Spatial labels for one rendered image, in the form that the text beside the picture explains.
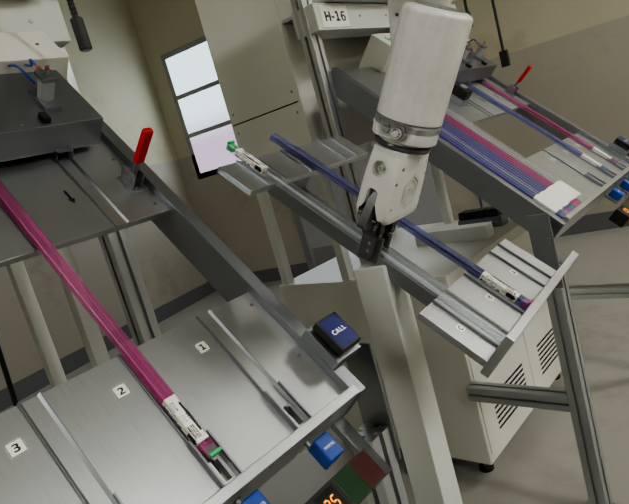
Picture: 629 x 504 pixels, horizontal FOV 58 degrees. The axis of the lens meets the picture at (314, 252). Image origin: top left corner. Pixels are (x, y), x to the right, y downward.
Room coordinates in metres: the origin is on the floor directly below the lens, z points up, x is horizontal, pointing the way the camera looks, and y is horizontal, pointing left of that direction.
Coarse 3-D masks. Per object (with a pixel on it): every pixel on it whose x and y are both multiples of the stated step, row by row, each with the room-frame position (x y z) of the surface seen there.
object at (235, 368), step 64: (192, 320) 0.68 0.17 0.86; (256, 320) 0.72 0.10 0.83; (64, 384) 0.56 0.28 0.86; (128, 384) 0.58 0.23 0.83; (192, 384) 0.61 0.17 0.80; (256, 384) 0.63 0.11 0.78; (320, 384) 0.66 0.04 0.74; (0, 448) 0.49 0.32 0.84; (64, 448) 0.51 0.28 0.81; (128, 448) 0.53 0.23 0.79; (192, 448) 0.54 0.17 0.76; (256, 448) 0.57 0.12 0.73
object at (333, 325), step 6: (330, 318) 0.70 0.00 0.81; (336, 318) 0.70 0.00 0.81; (324, 324) 0.69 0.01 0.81; (330, 324) 0.69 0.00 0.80; (336, 324) 0.69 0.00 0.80; (342, 324) 0.70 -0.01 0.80; (330, 330) 0.68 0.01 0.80; (336, 330) 0.68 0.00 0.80; (342, 330) 0.69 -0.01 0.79; (348, 330) 0.69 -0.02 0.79; (336, 336) 0.68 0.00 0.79; (342, 336) 0.68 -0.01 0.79; (348, 336) 0.68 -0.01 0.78; (354, 336) 0.69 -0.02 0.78; (342, 342) 0.67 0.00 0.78; (348, 342) 0.67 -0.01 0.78
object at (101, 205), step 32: (32, 160) 0.83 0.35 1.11; (64, 160) 0.85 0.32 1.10; (96, 160) 0.88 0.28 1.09; (32, 192) 0.78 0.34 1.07; (64, 192) 0.80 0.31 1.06; (96, 192) 0.82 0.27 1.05; (128, 192) 0.84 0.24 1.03; (0, 224) 0.71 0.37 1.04; (64, 224) 0.75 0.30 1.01; (96, 224) 0.77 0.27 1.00; (128, 224) 0.79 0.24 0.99; (0, 256) 0.67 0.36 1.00; (32, 256) 0.70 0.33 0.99
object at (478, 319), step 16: (272, 176) 0.87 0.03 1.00; (288, 192) 0.86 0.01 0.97; (304, 192) 0.85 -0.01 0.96; (320, 208) 0.82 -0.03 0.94; (336, 224) 0.81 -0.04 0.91; (384, 256) 0.77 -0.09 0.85; (416, 272) 0.75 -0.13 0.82; (432, 288) 0.73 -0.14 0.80; (448, 304) 0.72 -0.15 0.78; (464, 304) 0.71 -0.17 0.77; (480, 320) 0.70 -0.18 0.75; (496, 336) 0.68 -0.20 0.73
